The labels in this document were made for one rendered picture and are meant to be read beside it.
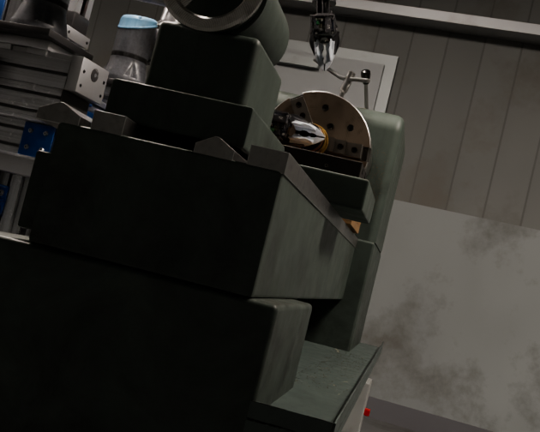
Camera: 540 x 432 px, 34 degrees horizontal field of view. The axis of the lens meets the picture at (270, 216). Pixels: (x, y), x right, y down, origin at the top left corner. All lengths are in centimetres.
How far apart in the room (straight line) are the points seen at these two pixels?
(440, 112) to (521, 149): 53
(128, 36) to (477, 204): 301
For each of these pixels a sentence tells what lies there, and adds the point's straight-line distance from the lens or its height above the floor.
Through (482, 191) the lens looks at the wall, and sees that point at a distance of 532.
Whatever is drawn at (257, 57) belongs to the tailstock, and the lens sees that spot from 122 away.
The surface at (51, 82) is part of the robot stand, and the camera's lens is 227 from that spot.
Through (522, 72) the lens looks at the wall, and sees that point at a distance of 547.
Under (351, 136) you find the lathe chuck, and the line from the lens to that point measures 245.
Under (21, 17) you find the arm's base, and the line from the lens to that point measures 236.
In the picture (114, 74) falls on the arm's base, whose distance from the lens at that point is 276.
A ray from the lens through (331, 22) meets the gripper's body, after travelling 262.
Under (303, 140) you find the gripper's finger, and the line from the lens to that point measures 228.
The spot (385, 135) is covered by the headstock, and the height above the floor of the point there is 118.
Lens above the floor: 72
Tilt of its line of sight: 3 degrees up
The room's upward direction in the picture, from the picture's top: 14 degrees clockwise
